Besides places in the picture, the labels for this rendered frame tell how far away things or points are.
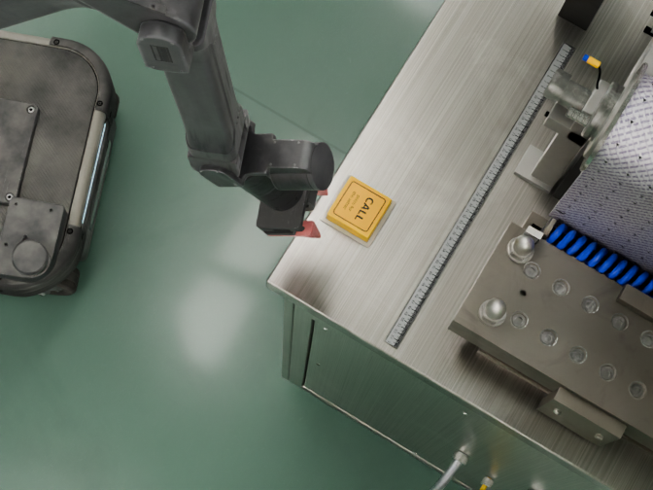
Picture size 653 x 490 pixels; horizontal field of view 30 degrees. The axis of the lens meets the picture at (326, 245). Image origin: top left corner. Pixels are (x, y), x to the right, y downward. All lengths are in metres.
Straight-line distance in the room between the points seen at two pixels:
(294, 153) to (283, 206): 0.13
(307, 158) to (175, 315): 1.30
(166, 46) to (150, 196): 1.70
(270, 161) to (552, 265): 0.45
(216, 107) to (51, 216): 1.24
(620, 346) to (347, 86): 1.33
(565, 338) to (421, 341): 0.22
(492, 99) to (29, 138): 1.05
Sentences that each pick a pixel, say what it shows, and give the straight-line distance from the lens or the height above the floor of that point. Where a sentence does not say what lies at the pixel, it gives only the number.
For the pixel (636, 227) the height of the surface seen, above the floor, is 1.14.
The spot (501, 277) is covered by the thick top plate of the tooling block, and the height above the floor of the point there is 1.03.
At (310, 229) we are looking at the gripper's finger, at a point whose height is 1.12.
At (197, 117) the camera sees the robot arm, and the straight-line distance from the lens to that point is 1.28.
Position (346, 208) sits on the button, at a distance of 1.75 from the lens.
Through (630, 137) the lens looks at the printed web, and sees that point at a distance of 1.44.
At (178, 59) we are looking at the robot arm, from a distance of 1.07.
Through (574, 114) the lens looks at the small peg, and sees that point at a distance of 1.49.
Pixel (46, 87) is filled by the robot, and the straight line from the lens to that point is 2.59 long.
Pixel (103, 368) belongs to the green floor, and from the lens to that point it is 2.66.
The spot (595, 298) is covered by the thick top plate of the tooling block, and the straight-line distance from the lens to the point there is 1.66.
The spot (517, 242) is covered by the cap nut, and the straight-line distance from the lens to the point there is 1.62.
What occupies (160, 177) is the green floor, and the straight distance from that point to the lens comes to 2.75.
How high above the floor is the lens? 2.60
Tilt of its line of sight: 75 degrees down
